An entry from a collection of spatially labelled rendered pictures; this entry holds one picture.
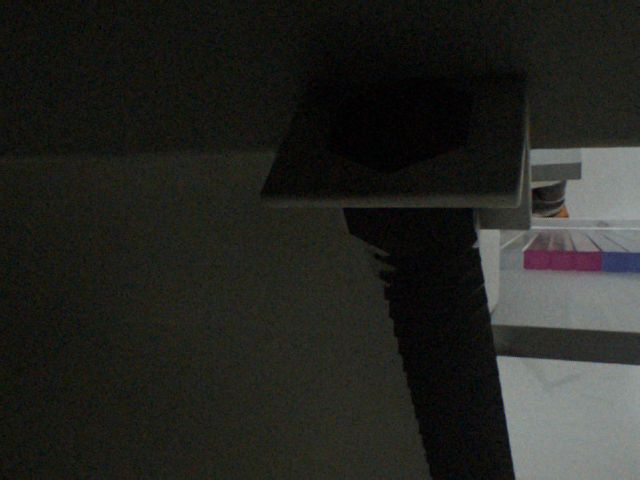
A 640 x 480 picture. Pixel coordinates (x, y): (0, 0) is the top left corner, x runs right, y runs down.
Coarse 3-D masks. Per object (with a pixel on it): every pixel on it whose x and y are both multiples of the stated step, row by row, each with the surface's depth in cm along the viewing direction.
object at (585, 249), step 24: (504, 240) 51; (528, 240) 51; (552, 240) 53; (576, 240) 51; (600, 240) 51; (624, 240) 51; (504, 264) 40; (528, 264) 39; (552, 264) 39; (576, 264) 38; (600, 264) 38; (624, 264) 37
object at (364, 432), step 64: (0, 192) 22; (64, 192) 21; (128, 192) 20; (192, 192) 20; (256, 192) 19; (0, 256) 22; (64, 256) 21; (128, 256) 20; (192, 256) 20; (256, 256) 19; (320, 256) 18; (0, 320) 22; (64, 320) 21; (128, 320) 21; (192, 320) 20; (256, 320) 19; (320, 320) 18; (384, 320) 18; (0, 384) 22; (64, 384) 21; (128, 384) 21; (192, 384) 20; (256, 384) 19; (320, 384) 19; (384, 384) 18; (0, 448) 22; (64, 448) 22; (128, 448) 21; (192, 448) 20; (256, 448) 19; (320, 448) 19; (384, 448) 18
